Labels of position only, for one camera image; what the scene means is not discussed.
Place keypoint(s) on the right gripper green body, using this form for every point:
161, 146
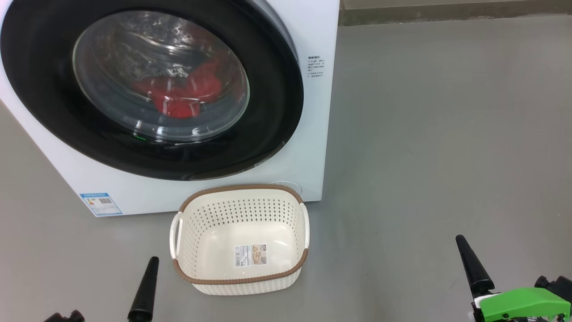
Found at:
523, 306

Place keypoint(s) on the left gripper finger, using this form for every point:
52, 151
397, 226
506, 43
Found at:
144, 299

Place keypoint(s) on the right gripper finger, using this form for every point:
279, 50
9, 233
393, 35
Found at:
476, 273

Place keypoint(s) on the red and white garment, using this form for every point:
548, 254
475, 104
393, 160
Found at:
178, 107

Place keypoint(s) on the black round washer door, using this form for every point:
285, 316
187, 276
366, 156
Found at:
44, 89

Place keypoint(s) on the cream perforated laundry basket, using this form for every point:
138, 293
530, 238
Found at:
201, 223

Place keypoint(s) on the printed product label sticker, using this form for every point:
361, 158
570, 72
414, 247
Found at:
250, 255

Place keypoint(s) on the white front-load washing machine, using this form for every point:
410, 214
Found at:
313, 134

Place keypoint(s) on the blue energy label sticker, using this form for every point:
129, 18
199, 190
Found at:
100, 205

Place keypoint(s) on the round white filter cover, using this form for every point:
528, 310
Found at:
292, 185

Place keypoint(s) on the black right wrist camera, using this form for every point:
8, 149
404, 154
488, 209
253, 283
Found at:
558, 288

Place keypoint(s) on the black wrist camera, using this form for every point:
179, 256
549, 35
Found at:
558, 288
67, 317

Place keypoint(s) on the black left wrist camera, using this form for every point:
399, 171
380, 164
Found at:
67, 317

